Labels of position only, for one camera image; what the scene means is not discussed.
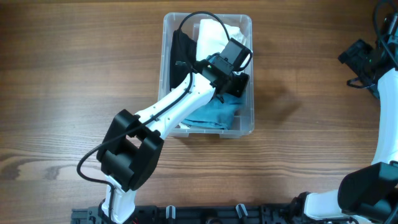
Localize blue denim jeans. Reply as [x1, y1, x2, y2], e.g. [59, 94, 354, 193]
[182, 94, 243, 129]

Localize cream white garment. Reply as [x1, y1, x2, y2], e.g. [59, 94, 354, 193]
[196, 19, 229, 61]

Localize black garment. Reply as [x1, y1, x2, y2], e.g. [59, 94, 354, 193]
[169, 30, 197, 90]

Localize white printed t-shirt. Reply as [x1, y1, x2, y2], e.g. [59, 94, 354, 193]
[178, 123, 190, 129]

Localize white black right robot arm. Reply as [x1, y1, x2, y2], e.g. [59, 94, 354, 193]
[289, 12, 397, 223]

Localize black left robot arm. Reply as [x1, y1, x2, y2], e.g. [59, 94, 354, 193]
[96, 54, 251, 223]

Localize clear plastic storage container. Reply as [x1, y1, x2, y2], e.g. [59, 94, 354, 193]
[158, 12, 254, 139]

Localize black left camera cable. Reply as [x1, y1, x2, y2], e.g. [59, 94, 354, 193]
[76, 11, 231, 222]

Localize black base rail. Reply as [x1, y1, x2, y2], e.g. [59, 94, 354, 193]
[70, 203, 312, 224]

